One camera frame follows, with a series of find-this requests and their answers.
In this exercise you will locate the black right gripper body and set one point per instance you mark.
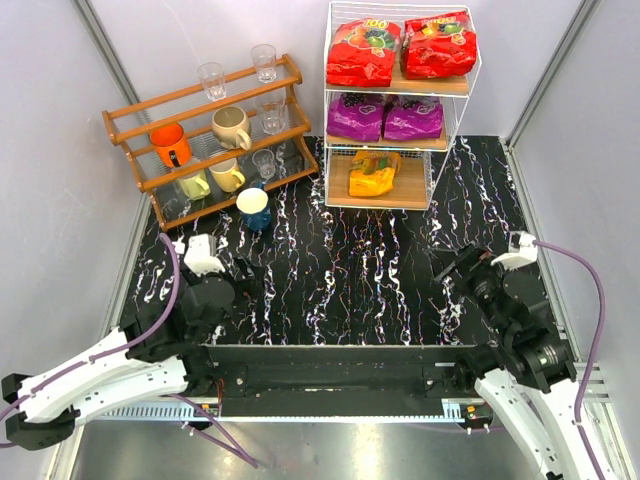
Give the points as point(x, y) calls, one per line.
point(454, 270)

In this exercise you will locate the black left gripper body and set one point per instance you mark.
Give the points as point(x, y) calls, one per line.
point(240, 270)

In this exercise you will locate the orange candy bag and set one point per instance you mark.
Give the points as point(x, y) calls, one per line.
point(372, 173)

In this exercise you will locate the purple candy bag front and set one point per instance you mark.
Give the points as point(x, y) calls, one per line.
point(409, 118)

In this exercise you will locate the purple candy bag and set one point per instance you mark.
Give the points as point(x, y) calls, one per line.
point(356, 116)
point(409, 118)

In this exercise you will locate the purple candy bag back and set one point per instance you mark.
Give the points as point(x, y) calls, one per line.
point(356, 116)

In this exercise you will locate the red candy bag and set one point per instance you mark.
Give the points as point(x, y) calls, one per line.
point(440, 46)
point(363, 53)

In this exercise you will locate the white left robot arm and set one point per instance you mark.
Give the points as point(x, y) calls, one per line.
point(165, 352)

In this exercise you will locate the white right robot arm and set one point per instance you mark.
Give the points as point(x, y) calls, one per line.
point(528, 375)

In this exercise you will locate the clear glass bottom shelf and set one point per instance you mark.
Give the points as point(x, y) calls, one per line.
point(264, 161)

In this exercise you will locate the clear glass shelf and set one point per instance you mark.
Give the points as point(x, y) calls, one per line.
point(264, 161)
point(270, 108)

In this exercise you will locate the clear glass middle shelf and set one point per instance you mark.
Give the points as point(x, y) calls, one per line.
point(270, 108)

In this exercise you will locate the blue mug white inside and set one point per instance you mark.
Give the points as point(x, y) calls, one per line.
point(253, 205)

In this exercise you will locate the yellow mug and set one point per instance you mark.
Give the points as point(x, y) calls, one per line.
point(228, 175)

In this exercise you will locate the pale green mug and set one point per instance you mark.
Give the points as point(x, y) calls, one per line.
point(195, 186)

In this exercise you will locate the wooden cup rack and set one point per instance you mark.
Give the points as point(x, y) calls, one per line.
point(130, 128)

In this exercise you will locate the beige round mug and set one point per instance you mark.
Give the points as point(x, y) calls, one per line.
point(232, 128)

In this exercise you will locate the orange mug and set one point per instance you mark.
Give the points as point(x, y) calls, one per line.
point(171, 145)

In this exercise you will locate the clear glass top left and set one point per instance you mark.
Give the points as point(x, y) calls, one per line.
point(212, 80)

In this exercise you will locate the clear glass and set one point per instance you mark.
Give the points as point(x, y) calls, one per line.
point(264, 58)
point(212, 80)

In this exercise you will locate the clear glass top right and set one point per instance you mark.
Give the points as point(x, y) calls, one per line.
point(264, 58)

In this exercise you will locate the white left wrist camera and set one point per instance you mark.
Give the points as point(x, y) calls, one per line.
point(199, 254)

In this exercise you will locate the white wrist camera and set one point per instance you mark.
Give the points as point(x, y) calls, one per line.
point(199, 254)
point(522, 251)

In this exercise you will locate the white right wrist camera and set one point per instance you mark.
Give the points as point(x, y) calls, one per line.
point(522, 251)

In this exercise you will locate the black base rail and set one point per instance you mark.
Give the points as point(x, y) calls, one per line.
point(310, 369)

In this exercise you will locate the white wire wooden shelf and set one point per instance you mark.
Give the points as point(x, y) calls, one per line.
point(398, 80)

